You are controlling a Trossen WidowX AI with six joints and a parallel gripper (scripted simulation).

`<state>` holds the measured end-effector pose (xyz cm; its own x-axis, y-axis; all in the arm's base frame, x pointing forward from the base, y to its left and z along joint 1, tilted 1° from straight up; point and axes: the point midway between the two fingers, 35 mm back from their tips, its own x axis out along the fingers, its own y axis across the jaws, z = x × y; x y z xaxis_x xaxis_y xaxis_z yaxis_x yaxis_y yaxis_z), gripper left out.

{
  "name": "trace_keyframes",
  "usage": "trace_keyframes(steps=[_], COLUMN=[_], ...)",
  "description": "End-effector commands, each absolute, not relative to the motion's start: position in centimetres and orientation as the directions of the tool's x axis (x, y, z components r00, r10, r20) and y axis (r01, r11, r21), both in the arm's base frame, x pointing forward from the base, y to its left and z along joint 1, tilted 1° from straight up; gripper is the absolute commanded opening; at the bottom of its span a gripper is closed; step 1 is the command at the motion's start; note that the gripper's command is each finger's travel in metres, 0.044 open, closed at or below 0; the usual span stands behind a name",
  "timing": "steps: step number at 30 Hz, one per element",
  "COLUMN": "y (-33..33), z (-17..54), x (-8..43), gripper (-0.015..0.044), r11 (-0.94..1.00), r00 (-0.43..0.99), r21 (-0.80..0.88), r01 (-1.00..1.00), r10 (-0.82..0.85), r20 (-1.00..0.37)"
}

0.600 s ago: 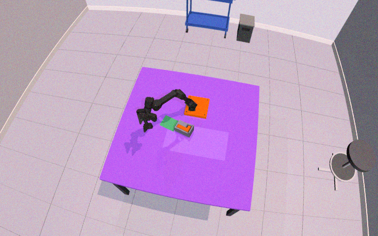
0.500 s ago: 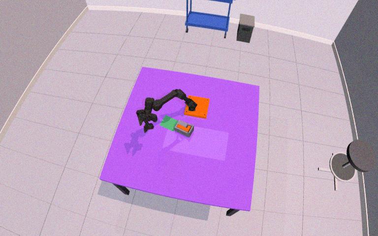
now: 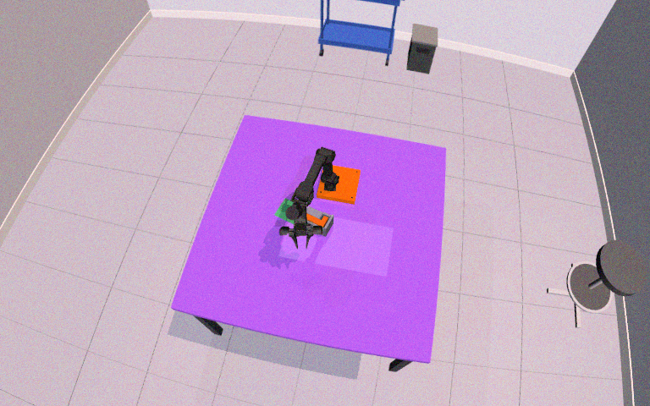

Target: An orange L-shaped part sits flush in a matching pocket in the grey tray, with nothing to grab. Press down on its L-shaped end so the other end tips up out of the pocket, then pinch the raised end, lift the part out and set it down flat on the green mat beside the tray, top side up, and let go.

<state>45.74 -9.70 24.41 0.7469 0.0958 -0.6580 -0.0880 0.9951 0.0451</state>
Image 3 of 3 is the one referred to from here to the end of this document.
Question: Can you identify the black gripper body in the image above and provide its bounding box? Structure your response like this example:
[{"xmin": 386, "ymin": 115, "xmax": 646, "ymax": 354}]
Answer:
[{"xmin": 279, "ymin": 215, "xmax": 322, "ymax": 236}]

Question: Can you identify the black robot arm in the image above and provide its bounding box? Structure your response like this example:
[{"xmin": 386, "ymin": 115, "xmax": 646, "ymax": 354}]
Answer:
[{"xmin": 285, "ymin": 146, "xmax": 339, "ymax": 237}]

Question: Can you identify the orange l-shaped part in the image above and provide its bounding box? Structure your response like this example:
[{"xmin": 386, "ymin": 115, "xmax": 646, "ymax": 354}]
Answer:
[{"xmin": 306, "ymin": 213, "xmax": 328, "ymax": 228}]

